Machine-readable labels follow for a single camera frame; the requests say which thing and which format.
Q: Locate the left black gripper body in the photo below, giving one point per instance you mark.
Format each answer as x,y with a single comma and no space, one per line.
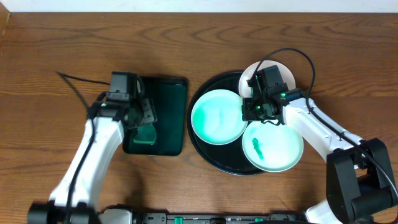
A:
147,112

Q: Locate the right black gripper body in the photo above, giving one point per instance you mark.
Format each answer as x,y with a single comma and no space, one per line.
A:
254,110

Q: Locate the green sponge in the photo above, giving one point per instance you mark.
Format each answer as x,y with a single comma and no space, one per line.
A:
145,135

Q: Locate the mint plate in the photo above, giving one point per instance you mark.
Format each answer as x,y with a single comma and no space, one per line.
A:
216,117
272,148

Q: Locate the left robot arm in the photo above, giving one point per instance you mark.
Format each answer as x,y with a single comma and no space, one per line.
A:
75,199

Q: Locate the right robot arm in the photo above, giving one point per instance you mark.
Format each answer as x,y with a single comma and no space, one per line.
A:
359,177

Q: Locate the black rectangular tray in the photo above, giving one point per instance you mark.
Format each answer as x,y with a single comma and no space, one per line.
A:
169,96

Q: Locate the black round tray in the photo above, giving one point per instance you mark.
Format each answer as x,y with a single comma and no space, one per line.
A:
229,157

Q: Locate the white plate top right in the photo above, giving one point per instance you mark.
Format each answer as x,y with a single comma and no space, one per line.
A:
245,90

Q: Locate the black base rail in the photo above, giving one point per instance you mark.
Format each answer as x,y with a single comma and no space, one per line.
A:
217,219

